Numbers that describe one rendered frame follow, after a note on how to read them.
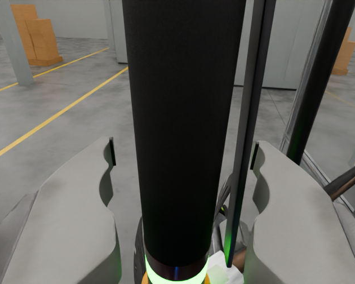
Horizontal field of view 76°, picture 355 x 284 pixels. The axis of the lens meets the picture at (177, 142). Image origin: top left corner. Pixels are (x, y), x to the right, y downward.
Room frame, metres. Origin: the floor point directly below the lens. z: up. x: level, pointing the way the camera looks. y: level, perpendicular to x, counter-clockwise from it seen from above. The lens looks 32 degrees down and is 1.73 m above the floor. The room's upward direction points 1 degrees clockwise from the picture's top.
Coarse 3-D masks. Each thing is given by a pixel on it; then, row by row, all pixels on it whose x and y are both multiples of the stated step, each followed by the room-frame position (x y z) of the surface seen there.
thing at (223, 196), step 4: (232, 172) 0.43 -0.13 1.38; (228, 180) 0.41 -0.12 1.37; (224, 184) 0.44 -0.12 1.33; (228, 184) 0.38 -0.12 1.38; (224, 188) 0.40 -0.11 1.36; (228, 188) 0.36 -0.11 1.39; (224, 192) 0.37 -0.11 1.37; (228, 192) 0.34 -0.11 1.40; (220, 196) 0.39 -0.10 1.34; (224, 196) 0.34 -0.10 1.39; (220, 200) 0.36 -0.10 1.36; (224, 200) 0.33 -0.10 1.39; (220, 204) 0.33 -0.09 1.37; (216, 208) 0.34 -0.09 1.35; (220, 208) 0.32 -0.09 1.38; (216, 212) 0.32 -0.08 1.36; (216, 216) 0.31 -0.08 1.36; (212, 228) 0.36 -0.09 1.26; (212, 232) 0.37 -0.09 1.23
